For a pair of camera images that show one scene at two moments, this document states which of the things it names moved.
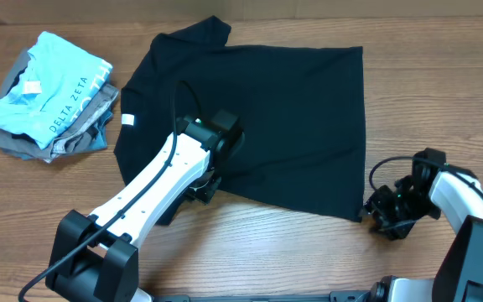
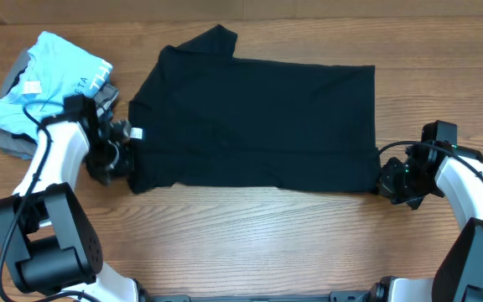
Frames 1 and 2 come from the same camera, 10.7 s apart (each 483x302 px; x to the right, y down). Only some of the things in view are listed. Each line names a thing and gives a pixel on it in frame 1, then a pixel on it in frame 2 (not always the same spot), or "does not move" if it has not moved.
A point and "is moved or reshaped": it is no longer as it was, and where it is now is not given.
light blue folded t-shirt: [57, 83] does not move
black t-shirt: [300, 109] is moved or reshaped
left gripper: [205, 192] to [125, 169]
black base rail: [343, 296] does not move
